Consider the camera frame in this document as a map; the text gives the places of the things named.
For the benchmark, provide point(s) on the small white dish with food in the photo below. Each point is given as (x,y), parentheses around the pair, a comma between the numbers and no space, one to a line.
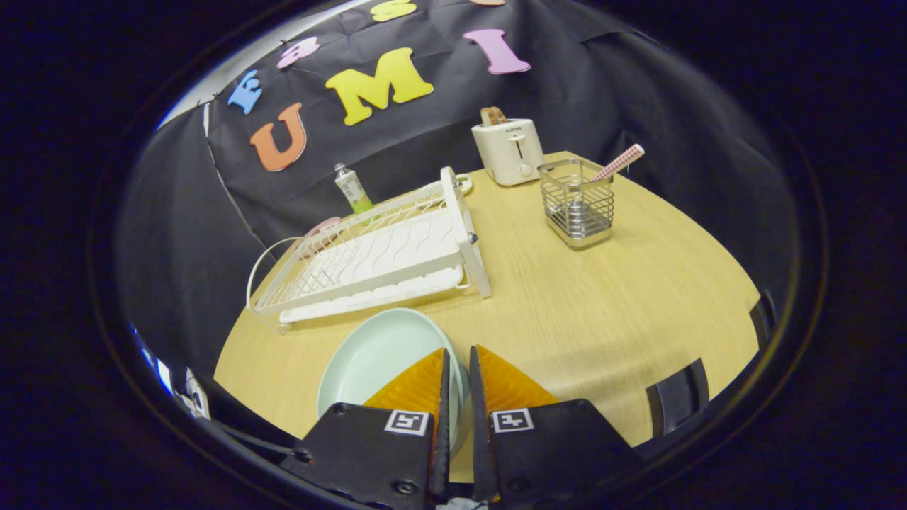
(465,184)

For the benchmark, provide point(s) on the cream toaster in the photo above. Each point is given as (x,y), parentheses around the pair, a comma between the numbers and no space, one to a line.
(506,152)

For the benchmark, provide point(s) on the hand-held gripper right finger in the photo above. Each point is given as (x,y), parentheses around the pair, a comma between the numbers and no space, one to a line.
(545,453)

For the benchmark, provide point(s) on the pale green plate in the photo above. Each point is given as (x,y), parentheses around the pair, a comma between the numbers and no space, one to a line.
(375,354)

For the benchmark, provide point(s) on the clear bottle with green liquid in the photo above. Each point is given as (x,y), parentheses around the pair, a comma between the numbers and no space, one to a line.
(352,191)

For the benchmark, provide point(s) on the brown bread slice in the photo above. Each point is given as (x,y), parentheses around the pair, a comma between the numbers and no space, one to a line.
(494,115)

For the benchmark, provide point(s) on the pink bowl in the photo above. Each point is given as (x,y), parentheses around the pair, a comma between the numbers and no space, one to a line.
(320,228)

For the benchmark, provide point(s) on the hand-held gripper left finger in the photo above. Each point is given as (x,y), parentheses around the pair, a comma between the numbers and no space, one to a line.
(368,460)

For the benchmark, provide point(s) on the black chair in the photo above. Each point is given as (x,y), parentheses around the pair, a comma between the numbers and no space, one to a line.
(677,397)
(764,319)

